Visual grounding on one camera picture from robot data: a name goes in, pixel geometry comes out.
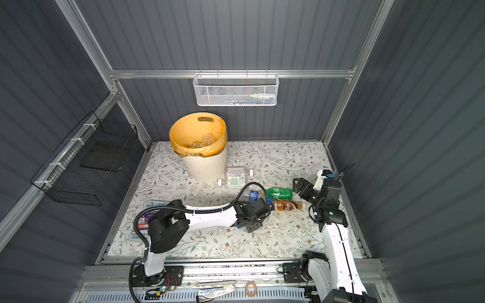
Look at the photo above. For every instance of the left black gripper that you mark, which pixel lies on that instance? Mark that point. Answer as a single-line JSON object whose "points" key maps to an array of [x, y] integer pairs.
{"points": [[261, 211]]}

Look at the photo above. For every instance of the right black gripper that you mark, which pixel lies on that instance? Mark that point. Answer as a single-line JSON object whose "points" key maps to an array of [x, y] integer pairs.
{"points": [[304, 188]]}

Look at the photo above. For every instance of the clear bottle blue label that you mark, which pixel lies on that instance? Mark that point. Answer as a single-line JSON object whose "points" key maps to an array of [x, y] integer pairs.
{"points": [[253, 196]]}

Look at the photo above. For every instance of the brown coffee bottle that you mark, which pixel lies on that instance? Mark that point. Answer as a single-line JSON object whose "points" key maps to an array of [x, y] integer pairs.
{"points": [[283, 205]]}

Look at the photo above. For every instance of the green plastic bottle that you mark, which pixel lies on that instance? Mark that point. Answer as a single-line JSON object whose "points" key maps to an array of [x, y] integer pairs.
{"points": [[280, 193]]}

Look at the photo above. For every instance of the clear bottle white label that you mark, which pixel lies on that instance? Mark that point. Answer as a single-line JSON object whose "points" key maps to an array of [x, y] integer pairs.
{"points": [[232, 182]]}

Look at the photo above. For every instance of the square clear bottle white cap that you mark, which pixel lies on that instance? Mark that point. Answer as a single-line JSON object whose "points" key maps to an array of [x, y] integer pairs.
{"points": [[239, 171]]}

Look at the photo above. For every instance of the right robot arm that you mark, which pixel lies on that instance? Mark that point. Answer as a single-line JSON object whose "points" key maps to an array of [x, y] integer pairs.
{"points": [[333, 272]]}

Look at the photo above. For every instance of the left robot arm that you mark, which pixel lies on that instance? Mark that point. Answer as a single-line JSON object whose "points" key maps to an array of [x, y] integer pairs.
{"points": [[162, 227]]}

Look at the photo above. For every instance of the white ribbed trash bin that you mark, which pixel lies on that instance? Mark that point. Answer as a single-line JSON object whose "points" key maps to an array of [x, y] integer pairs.
{"points": [[206, 169]]}

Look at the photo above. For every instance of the orange bin liner bag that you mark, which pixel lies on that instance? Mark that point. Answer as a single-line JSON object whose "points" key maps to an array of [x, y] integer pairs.
{"points": [[191, 128]]}

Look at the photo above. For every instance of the tape roll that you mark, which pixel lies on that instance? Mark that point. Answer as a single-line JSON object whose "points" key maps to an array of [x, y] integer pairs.
{"points": [[251, 289]]}

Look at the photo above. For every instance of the silver foil wrapper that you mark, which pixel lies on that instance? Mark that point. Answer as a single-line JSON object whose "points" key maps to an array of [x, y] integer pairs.
{"points": [[211, 293]]}

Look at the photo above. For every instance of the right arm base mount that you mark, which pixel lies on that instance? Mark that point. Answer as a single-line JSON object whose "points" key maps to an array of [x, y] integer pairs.
{"points": [[292, 272]]}

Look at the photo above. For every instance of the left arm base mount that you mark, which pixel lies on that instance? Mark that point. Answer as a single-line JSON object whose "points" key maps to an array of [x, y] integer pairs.
{"points": [[171, 276]]}

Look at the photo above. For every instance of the white wire wall basket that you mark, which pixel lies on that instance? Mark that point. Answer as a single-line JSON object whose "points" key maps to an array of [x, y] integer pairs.
{"points": [[236, 90]]}

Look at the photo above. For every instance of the black wire side basket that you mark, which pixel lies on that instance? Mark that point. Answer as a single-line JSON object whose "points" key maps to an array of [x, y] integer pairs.
{"points": [[85, 169]]}

